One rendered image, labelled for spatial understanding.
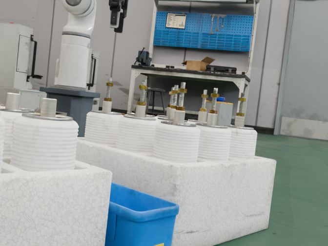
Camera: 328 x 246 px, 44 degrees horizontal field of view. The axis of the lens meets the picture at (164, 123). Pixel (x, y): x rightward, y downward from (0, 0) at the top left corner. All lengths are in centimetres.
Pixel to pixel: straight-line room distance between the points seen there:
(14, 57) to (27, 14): 413
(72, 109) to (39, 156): 70
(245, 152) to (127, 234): 44
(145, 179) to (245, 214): 29
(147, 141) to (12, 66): 280
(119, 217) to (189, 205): 18
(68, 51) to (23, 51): 236
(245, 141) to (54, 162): 54
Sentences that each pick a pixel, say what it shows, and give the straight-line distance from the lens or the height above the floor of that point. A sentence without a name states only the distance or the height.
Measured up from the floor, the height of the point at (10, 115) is 24.
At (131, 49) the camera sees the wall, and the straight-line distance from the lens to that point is 665.
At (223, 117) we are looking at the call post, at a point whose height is 27.
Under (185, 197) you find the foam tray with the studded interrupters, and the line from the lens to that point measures 79.
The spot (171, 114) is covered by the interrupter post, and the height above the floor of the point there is 27.
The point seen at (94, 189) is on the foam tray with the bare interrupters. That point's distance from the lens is 62.
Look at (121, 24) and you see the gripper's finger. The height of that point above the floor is 48.
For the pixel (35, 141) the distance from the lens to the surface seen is 60.
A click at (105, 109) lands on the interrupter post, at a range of 101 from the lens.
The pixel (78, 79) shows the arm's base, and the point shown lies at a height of 33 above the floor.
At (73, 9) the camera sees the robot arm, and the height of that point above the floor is 55.
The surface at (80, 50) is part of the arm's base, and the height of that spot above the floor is 43.
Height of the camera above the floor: 30
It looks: 3 degrees down
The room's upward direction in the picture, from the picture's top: 6 degrees clockwise
